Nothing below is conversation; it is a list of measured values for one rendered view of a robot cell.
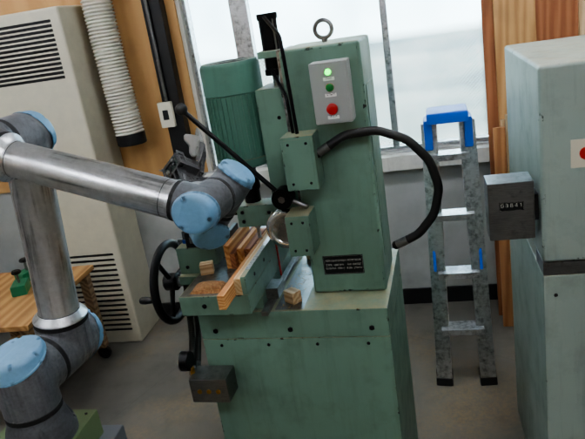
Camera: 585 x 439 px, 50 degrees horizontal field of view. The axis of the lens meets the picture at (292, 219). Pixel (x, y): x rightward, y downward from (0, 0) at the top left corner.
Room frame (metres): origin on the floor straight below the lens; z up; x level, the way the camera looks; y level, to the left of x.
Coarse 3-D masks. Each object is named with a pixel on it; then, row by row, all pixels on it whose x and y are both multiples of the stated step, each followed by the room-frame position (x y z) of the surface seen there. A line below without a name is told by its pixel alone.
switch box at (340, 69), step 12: (324, 60) 1.70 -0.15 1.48; (336, 60) 1.64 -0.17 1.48; (348, 60) 1.67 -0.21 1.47; (312, 72) 1.65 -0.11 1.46; (336, 72) 1.64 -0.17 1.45; (348, 72) 1.65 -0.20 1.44; (312, 84) 1.66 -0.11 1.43; (324, 84) 1.65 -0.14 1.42; (336, 84) 1.64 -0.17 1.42; (348, 84) 1.63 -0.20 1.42; (324, 96) 1.65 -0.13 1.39; (336, 96) 1.64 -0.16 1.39; (348, 96) 1.63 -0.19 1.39; (324, 108) 1.65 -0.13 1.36; (348, 108) 1.63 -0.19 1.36; (324, 120) 1.65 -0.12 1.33; (336, 120) 1.64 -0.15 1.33; (348, 120) 1.63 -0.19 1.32
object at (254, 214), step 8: (264, 200) 1.89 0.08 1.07; (240, 208) 1.87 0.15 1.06; (248, 208) 1.86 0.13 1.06; (256, 208) 1.86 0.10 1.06; (264, 208) 1.85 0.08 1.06; (272, 208) 1.84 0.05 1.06; (240, 216) 1.87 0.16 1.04; (248, 216) 1.87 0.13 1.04; (256, 216) 1.86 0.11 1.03; (264, 216) 1.85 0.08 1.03; (240, 224) 1.87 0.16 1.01; (248, 224) 1.87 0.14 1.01; (256, 224) 1.86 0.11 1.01; (264, 224) 1.85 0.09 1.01
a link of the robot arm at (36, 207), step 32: (32, 128) 1.57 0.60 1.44; (32, 192) 1.56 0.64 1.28; (32, 224) 1.56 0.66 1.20; (32, 256) 1.57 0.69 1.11; (64, 256) 1.61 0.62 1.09; (32, 288) 1.60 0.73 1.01; (64, 288) 1.59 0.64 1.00; (32, 320) 1.61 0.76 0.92; (64, 320) 1.58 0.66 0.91; (96, 320) 1.68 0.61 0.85
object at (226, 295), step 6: (258, 240) 1.90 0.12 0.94; (246, 258) 1.76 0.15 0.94; (240, 264) 1.72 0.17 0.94; (234, 276) 1.63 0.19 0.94; (228, 282) 1.60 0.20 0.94; (228, 288) 1.56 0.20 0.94; (234, 288) 1.59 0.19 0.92; (222, 294) 1.52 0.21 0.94; (228, 294) 1.54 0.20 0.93; (234, 294) 1.58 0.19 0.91; (222, 300) 1.51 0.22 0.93; (228, 300) 1.54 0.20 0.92; (222, 306) 1.52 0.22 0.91; (228, 306) 1.53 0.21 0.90
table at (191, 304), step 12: (276, 252) 1.89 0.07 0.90; (216, 264) 1.85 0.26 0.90; (276, 264) 1.87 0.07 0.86; (180, 276) 1.87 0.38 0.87; (192, 276) 1.86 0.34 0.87; (204, 276) 1.77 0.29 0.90; (216, 276) 1.75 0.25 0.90; (228, 276) 1.74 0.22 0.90; (264, 276) 1.74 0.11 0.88; (192, 288) 1.69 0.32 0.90; (252, 288) 1.63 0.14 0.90; (264, 288) 1.72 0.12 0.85; (180, 300) 1.64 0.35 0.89; (192, 300) 1.63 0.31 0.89; (204, 300) 1.62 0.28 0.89; (216, 300) 1.61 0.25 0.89; (240, 300) 1.59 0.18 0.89; (252, 300) 1.61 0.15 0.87; (192, 312) 1.63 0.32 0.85; (204, 312) 1.62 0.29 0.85; (216, 312) 1.61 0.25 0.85; (228, 312) 1.60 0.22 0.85; (240, 312) 1.59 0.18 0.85
